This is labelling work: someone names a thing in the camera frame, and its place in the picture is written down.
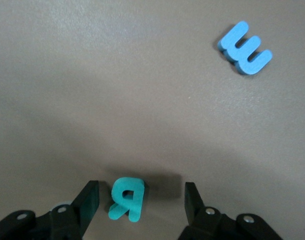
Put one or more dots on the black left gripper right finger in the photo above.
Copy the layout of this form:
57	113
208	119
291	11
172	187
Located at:
193	207

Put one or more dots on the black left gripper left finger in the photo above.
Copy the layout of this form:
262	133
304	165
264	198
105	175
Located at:
88	205

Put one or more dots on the teal foam letter R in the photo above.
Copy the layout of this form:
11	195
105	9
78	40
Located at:
136	207

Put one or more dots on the blue foam small m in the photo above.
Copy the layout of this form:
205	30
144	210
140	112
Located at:
232	50

